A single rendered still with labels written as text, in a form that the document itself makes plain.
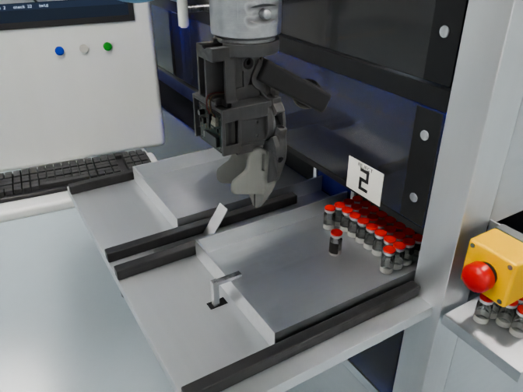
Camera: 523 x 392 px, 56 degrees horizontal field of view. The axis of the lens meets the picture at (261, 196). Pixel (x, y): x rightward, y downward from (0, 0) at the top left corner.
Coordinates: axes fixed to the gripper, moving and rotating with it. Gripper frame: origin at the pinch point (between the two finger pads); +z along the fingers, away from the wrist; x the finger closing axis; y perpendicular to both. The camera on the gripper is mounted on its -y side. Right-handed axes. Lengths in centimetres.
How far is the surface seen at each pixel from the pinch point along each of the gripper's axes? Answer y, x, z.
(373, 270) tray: -22.6, 0.4, 21.0
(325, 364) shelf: -3.4, 11.3, 22.0
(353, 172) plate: -24.5, -8.9, 6.8
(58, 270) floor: 11, -155, 110
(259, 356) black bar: 4.8, 7.4, 19.4
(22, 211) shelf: 24, -68, 30
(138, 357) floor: -2, -86, 109
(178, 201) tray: -4.1, -39.2, 21.2
